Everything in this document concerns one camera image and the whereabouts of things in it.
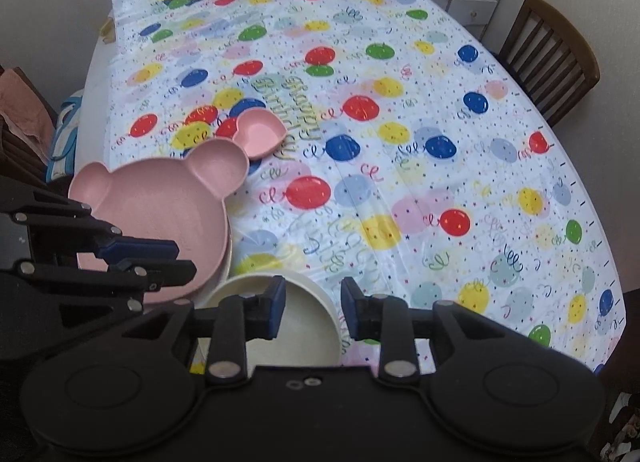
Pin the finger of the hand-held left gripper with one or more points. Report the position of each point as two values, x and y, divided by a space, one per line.
140 248
170 273

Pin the blue and white bag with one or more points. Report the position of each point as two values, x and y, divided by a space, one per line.
65 136

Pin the floral patterned cloth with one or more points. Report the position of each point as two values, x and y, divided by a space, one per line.
625 427

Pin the cream bowl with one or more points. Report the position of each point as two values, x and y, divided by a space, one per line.
300 322

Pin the balloon print tablecloth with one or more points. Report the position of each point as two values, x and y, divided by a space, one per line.
400 166

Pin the large white plate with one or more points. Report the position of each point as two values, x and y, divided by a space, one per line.
226 267

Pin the pink cloth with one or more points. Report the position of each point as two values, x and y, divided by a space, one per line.
22 101

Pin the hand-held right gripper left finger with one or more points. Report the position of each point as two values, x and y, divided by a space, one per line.
277 312

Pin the dark wooden slatted chair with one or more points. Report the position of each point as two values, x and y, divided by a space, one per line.
545 56

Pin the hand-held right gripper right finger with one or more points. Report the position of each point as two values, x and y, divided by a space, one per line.
348 312

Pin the small pink heart dish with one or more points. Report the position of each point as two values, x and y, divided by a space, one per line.
260 134

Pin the pink bear-shaped plate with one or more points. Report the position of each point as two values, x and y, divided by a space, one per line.
165 202

